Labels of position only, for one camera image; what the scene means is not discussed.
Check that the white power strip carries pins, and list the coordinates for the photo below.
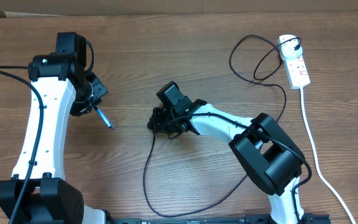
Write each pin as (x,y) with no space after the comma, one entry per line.
(297,73)

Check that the white USB charger plug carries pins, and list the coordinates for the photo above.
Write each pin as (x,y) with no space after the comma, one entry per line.
(290,47)

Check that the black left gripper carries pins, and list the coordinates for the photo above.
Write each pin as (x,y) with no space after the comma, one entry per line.
(100,89)

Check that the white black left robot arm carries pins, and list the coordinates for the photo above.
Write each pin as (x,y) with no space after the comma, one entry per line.
(62,84)

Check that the blue Samsung Galaxy smartphone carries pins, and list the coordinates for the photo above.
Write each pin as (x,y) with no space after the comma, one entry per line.
(105,119)

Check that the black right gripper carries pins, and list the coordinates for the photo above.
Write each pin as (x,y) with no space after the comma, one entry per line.
(160,125)

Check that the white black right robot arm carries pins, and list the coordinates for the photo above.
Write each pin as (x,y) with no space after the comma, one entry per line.
(269,157)

